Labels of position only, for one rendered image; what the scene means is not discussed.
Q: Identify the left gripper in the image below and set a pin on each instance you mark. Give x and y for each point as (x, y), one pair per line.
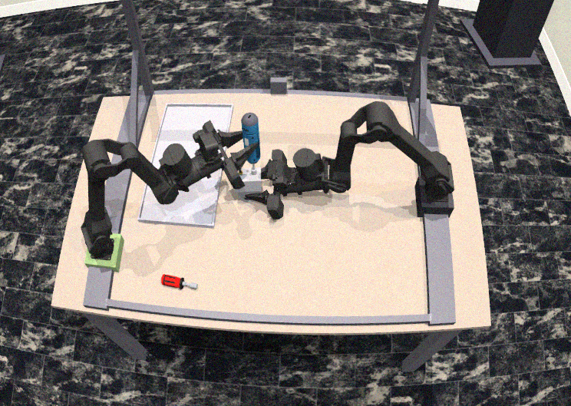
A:
(275, 206)

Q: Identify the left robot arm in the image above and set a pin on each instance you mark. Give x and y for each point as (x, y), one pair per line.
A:
(381, 125)

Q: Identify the grey metal l-shaped bracket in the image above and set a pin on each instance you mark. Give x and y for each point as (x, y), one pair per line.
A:
(254, 184)

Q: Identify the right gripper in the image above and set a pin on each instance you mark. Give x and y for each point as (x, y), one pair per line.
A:
(226, 139)

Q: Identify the blue cylindrical tool barrel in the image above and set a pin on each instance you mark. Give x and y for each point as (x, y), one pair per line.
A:
(250, 130)

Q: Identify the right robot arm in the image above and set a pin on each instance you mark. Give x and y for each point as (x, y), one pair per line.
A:
(163, 182)

